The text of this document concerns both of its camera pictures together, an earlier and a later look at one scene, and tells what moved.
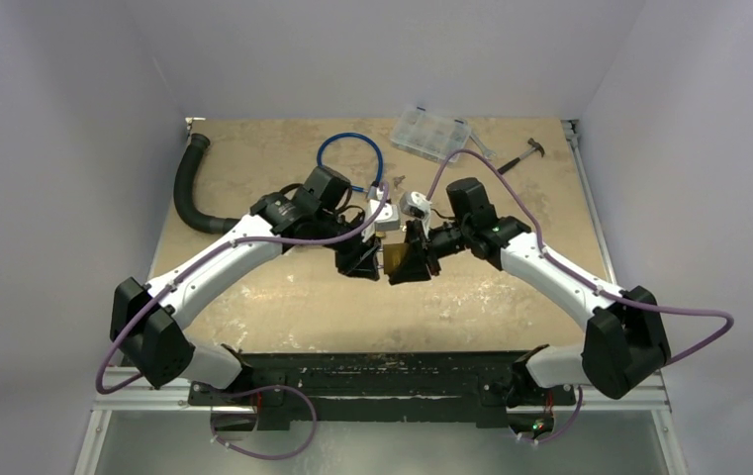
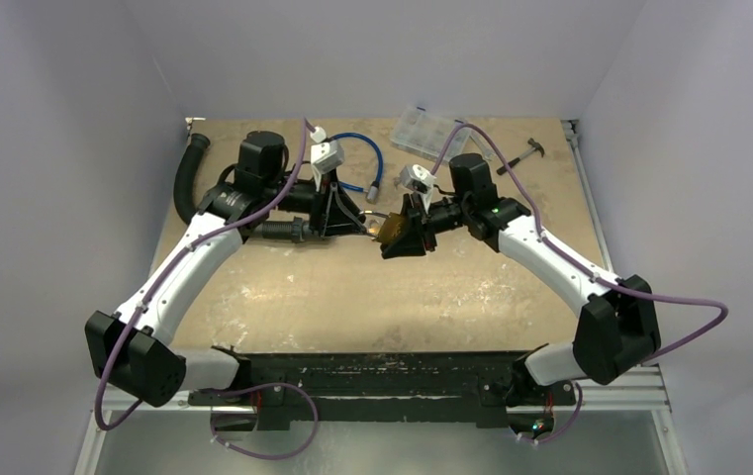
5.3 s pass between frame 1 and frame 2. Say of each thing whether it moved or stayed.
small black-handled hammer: stayed
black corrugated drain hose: stayed
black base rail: stayed
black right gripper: moved
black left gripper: moved
